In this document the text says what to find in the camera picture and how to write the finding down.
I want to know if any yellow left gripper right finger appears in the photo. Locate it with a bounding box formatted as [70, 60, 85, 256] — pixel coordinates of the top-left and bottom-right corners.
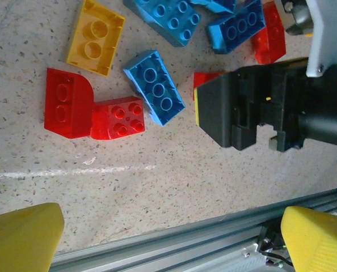
[280, 206, 337, 272]

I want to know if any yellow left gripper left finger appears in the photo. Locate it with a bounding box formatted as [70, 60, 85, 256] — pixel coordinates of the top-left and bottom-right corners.
[0, 202, 65, 272]

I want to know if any red long lego brick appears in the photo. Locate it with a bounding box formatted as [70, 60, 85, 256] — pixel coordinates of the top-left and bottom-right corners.
[251, 1, 287, 65]
[193, 71, 229, 101]

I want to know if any blue long lego brick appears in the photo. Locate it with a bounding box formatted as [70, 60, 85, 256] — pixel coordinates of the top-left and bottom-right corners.
[122, 50, 186, 128]
[207, 0, 266, 55]
[123, 0, 202, 48]

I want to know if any red curved lego brick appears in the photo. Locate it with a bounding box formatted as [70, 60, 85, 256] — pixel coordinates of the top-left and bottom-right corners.
[43, 67, 95, 139]

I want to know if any yellow curved lego brick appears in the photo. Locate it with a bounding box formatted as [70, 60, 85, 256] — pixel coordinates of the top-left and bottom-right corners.
[65, 0, 127, 78]

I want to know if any red square lego brick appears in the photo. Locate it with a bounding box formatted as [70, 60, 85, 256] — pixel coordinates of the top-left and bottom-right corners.
[89, 96, 146, 142]

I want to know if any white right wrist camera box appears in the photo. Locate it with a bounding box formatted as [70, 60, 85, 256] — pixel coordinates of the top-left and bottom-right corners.
[280, 0, 337, 78]

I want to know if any aluminium frame rail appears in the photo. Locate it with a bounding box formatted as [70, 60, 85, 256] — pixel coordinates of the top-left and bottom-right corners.
[49, 188, 337, 272]

